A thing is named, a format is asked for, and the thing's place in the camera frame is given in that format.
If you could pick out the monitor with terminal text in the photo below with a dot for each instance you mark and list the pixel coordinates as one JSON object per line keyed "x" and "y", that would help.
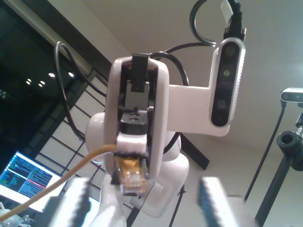
{"x": 23, "y": 175}

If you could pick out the silver camera on stand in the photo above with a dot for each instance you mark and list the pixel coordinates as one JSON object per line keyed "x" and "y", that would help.
{"x": 293, "y": 95}

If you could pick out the silver camera bar white bracket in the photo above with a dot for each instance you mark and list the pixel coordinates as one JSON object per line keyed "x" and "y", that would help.
{"x": 225, "y": 82}

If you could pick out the black camera stand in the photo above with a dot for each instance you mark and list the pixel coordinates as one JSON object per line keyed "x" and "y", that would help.
{"x": 287, "y": 142}

